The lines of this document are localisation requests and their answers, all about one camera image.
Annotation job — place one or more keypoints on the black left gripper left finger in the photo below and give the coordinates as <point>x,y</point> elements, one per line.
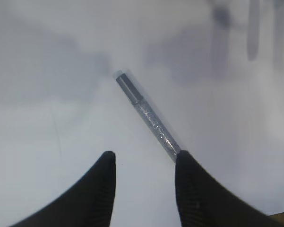
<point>88,203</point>

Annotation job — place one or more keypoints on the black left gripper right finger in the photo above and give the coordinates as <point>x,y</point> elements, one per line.
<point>204,202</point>

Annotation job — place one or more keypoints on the silver glitter pen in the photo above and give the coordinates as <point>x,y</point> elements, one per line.
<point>148,115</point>

